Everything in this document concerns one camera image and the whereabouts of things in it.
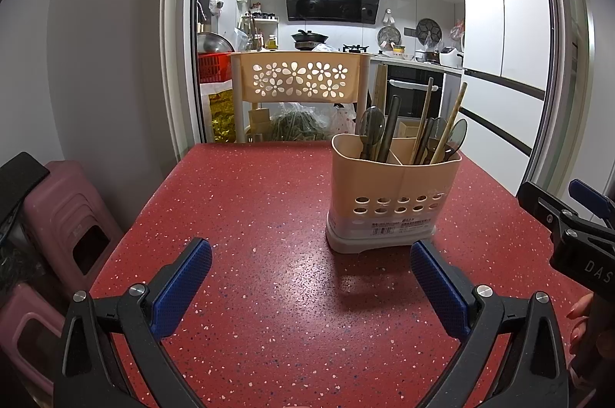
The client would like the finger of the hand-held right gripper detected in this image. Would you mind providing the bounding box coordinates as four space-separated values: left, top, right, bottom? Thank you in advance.
516 181 580 240
568 179 615 229

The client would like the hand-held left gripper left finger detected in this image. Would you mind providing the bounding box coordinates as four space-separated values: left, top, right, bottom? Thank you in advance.
54 237 213 408

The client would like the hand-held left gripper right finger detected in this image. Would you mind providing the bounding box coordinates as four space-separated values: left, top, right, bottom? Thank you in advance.
410 240 570 408

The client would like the beige plastic utensil holder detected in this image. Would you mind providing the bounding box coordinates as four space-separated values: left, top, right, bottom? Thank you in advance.
325 133 463 254

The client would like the person's right hand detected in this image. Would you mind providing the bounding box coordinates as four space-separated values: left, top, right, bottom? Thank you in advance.
567 295 594 356

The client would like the pink plastic stool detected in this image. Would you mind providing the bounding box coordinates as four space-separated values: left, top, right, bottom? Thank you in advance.
0 283 65 394
22 161 125 289

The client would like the open cardboard box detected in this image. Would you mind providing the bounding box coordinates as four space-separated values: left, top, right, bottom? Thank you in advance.
395 120 424 141

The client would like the yellow foil bag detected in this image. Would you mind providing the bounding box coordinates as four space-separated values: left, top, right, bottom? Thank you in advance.
208 90 237 144

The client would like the white rice cooker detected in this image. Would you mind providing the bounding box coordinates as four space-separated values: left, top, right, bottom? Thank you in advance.
439 46 466 69

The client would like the small cardboard box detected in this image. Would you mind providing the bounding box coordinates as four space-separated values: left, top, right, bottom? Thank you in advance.
248 107 271 136

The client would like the white refrigerator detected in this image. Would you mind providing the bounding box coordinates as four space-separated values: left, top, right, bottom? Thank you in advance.
461 0 549 159

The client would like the white patterned bag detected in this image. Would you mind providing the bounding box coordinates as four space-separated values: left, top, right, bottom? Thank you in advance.
331 103 357 135

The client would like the plastic bag of greens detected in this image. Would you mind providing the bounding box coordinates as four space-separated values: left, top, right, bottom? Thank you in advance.
266 103 334 142

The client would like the black flat board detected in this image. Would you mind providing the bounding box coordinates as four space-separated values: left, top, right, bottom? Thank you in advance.
0 152 51 217

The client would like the round divided hanging pan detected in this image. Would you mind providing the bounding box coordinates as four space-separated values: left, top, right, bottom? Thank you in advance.
416 18 442 45

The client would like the red plastic basket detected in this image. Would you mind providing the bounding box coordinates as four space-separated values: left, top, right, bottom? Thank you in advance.
198 53 234 85

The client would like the beige flower-cutout chair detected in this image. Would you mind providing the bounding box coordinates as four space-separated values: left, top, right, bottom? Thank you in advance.
229 51 373 144

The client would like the metal wok lid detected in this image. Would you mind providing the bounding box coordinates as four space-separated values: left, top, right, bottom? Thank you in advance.
198 32 234 54

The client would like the white spice shelf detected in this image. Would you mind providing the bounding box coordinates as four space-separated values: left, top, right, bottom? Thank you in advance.
239 12 280 52

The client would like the black wok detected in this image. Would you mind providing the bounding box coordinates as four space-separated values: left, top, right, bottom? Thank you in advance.
291 30 331 50

